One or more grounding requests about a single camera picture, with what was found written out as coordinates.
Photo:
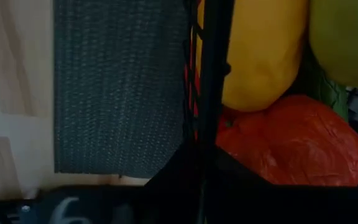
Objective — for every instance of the red chili pepper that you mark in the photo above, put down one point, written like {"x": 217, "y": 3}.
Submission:
{"x": 196, "y": 93}

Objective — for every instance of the light green zucchini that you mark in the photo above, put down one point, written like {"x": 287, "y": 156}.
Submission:
{"x": 337, "y": 98}

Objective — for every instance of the yellow-green apple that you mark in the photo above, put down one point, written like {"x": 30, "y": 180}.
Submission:
{"x": 346, "y": 37}

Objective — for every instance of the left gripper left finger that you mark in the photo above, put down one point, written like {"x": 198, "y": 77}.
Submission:
{"x": 179, "y": 193}

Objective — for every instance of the yellow bell pepper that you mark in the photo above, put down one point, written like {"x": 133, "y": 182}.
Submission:
{"x": 259, "y": 56}

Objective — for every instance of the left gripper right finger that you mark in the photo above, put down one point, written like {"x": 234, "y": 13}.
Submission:
{"x": 235, "y": 199}

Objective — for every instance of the grey woven placemat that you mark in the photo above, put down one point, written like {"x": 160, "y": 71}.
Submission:
{"x": 120, "y": 93}

